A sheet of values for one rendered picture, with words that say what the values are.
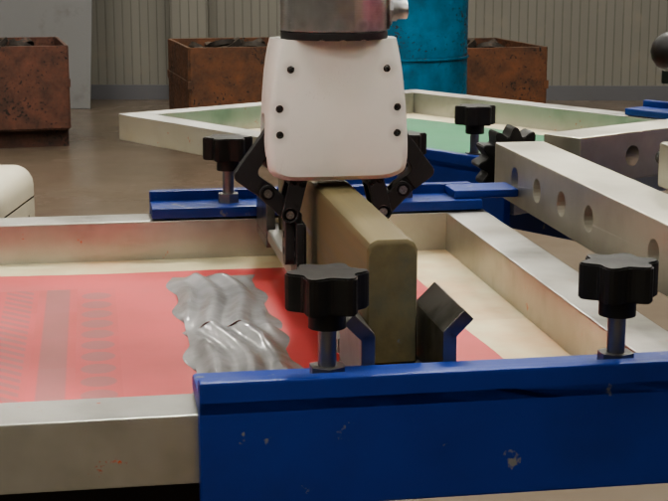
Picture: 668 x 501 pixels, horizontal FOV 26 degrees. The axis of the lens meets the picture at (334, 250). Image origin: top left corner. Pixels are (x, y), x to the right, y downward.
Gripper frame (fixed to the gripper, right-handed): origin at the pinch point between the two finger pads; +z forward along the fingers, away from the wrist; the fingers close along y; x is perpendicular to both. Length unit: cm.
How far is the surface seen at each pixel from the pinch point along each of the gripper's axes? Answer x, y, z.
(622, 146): -39, -36, -1
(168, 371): 9.2, 12.5, 5.9
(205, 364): 9.4, 10.1, 5.5
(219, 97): -779, -59, 67
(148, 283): -16.2, 12.8, 5.9
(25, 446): 29.1, 20.8, 3.7
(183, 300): -8.2, 10.4, 5.5
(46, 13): -1058, 50, 27
